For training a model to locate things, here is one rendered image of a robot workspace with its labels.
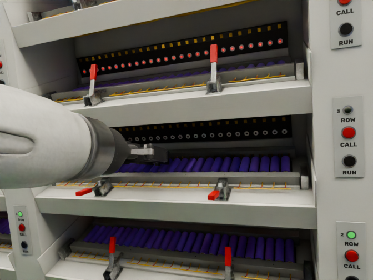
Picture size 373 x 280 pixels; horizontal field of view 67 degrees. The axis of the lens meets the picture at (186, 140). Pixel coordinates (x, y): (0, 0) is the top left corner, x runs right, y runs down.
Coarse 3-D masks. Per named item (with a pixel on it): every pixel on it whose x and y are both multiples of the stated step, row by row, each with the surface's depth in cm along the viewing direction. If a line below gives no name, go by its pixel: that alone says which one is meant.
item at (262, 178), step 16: (112, 176) 64; (128, 176) 62; (144, 176) 61; (160, 176) 60; (176, 176) 58; (192, 176) 57; (208, 176) 56; (224, 176) 55; (240, 176) 54; (256, 176) 53; (272, 176) 52; (288, 176) 51
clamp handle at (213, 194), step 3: (219, 183) 52; (222, 183) 52; (219, 186) 52; (222, 186) 52; (216, 189) 50; (219, 189) 50; (222, 189) 51; (213, 192) 48; (216, 192) 47; (219, 192) 49; (210, 195) 46; (213, 195) 46; (216, 195) 47; (210, 198) 46; (213, 198) 45
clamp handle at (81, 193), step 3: (99, 183) 61; (96, 186) 61; (99, 186) 60; (84, 189) 57; (87, 189) 57; (90, 189) 57; (93, 189) 58; (75, 192) 55; (78, 192) 55; (81, 192) 55; (84, 192) 56; (87, 192) 57; (90, 192) 58; (75, 195) 55; (78, 195) 55; (81, 195) 55
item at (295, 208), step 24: (144, 144) 74; (168, 144) 72; (192, 144) 70; (216, 144) 68; (240, 144) 66; (264, 144) 64; (288, 144) 63; (312, 168) 47; (48, 192) 67; (72, 192) 65; (120, 192) 61; (144, 192) 59; (168, 192) 58; (192, 192) 56; (240, 192) 53; (264, 192) 52; (288, 192) 50; (312, 192) 49; (120, 216) 60; (144, 216) 58; (168, 216) 56; (192, 216) 54; (216, 216) 52; (240, 216) 51; (264, 216) 49; (288, 216) 48; (312, 216) 46
